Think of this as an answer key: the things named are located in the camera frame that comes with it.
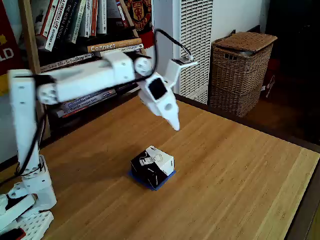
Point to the blue tape square target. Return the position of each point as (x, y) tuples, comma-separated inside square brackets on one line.
[(156, 189)]

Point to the white red spine book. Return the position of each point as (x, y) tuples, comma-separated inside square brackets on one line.
[(72, 111)]

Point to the wooden ladder bookshelf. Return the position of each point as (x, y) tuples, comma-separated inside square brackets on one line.
[(30, 37)]

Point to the wide white spine book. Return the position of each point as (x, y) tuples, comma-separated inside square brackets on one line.
[(102, 17)]

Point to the white perforated base plate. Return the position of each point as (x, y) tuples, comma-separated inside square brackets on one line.
[(35, 223)]

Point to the red and black clamp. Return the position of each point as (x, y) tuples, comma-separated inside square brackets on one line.
[(12, 235)]

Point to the red football scarf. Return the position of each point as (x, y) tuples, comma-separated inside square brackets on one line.
[(141, 22)]

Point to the wicker laundry basket with lid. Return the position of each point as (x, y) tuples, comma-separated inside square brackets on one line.
[(240, 75)]

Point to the thin white spine book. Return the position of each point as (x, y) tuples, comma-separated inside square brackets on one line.
[(87, 22)]

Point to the dark Moral Animal book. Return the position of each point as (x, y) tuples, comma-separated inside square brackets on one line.
[(65, 20)]

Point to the white book script lettering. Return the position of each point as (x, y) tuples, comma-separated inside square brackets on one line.
[(65, 62)]

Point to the white Modern Romance book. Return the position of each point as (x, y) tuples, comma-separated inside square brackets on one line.
[(132, 48)]

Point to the red poster with white letters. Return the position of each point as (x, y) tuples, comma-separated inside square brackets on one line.
[(8, 45)]

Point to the gripper camera with white mount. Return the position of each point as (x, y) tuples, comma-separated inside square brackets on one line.
[(175, 70)]

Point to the white Financial Life book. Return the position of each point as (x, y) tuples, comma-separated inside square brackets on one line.
[(56, 27)]

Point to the black and white cardboard box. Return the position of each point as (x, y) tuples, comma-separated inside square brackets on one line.
[(152, 165)]

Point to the orange spine book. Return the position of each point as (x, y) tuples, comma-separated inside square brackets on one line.
[(94, 20)]

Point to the black spine book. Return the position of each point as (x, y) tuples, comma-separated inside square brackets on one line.
[(105, 94)]

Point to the purple grey spine book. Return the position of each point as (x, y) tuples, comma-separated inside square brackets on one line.
[(80, 102)]

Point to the red white leaning book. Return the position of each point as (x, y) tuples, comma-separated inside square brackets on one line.
[(123, 15)]

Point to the red and white object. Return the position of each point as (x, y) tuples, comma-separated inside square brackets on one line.
[(270, 80)]

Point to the green grey spine book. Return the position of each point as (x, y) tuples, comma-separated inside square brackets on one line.
[(78, 22)]

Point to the orange Connect book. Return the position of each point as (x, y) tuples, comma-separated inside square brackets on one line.
[(112, 45)]

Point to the white louvred heater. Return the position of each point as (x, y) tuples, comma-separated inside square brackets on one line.
[(195, 30)]

